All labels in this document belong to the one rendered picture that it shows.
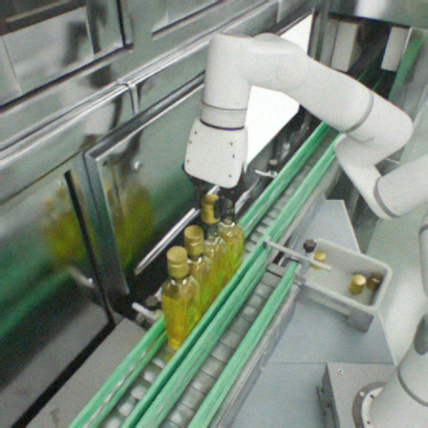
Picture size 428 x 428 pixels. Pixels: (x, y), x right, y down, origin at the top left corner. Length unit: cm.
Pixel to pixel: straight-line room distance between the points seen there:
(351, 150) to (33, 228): 57
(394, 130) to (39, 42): 57
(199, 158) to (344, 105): 26
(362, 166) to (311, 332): 47
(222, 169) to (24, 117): 31
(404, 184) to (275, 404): 55
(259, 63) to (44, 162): 33
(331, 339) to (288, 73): 70
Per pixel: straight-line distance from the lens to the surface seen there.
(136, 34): 72
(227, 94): 65
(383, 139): 80
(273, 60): 65
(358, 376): 96
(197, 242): 74
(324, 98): 77
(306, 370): 107
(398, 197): 83
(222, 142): 68
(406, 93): 164
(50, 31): 62
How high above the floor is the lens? 168
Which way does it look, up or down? 43 degrees down
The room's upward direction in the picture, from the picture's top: straight up
